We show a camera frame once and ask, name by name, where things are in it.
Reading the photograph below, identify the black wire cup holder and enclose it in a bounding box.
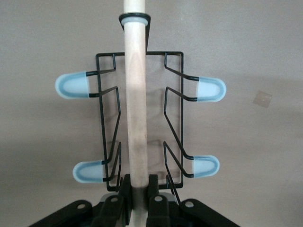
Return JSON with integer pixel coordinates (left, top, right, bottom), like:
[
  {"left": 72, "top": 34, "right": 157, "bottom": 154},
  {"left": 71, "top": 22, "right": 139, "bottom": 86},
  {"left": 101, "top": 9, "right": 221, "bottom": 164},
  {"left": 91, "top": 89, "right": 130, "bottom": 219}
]
[{"left": 54, "top": 0, "right": 227, "bottom": 227}]

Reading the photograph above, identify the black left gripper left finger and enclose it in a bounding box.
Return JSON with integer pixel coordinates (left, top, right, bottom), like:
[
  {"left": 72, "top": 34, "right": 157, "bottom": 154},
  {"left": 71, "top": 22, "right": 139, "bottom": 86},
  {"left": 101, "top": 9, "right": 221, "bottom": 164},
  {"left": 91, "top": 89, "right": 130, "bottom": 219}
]
[{"left": 28, "top": 174, "right": 133, "bottom": 227}]

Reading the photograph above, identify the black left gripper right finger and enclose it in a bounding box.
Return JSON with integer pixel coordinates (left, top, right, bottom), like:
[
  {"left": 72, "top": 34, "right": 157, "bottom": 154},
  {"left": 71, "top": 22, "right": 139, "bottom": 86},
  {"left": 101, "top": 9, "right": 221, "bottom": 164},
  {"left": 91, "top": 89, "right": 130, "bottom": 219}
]
[{"left": 146, "top": 174, "right": 237, "bottom": 227}]

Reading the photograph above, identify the small brown tape square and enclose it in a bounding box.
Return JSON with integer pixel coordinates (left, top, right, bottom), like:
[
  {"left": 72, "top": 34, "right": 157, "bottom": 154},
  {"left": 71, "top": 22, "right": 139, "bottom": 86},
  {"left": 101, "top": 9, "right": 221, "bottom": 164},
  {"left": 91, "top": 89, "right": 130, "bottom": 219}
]
[{"left": 253, "top": 90, "right": 273, "bottom": 109}]

